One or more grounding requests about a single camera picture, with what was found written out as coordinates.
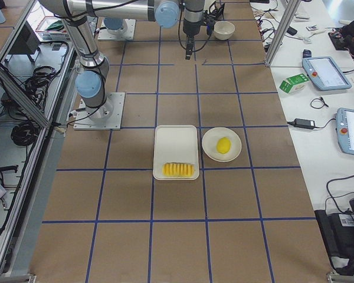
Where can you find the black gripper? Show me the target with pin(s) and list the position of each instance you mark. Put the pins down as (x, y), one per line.
(191, 27)

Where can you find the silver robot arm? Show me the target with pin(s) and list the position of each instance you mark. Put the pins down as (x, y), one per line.
(91, 82)
(115, 25)

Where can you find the cream round plate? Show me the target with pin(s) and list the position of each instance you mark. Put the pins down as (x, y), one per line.
(209, 142)

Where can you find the cream bowl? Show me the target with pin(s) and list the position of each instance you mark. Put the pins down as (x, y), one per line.
(223, 30)

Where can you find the white rectangular tray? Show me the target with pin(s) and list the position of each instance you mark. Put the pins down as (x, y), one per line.
(175, 144)

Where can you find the yellow lemon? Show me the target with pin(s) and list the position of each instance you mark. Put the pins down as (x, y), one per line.
(223, 145)

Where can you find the green white carton box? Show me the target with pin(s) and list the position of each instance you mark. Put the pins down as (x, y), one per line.
(294, 83)

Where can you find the upper blue teach pendant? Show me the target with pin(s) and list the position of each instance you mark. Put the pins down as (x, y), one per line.
(325, 74)

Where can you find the blue teach pendant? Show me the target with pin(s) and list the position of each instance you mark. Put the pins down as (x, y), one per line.
(325, 74)
(345, 130)

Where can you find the black power adapter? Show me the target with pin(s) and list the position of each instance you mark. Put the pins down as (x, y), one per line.
(304, 124)

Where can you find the lower blue teach pendant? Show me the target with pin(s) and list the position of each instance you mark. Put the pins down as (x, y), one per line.
(345, 130)

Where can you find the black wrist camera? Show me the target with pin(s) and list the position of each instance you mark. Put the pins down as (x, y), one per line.
(209, 23)

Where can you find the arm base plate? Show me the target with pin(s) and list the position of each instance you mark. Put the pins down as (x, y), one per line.
(107, 117)
(128, 35)

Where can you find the aluminium frame post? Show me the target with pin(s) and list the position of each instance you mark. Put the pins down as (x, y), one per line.
(285, 22)

